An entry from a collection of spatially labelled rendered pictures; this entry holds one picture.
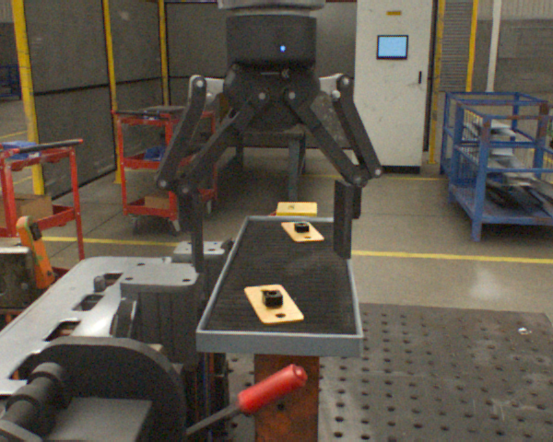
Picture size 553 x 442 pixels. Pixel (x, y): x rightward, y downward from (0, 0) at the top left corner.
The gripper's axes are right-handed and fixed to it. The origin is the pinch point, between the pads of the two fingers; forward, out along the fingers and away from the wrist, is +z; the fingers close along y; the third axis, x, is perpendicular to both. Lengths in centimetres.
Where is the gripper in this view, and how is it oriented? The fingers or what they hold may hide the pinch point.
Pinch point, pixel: (271, 249)
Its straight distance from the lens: 55.3
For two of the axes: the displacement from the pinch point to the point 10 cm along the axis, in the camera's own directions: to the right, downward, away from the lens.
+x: 2.5, 2.7, -9.3
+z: 0.0, 9.6, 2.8
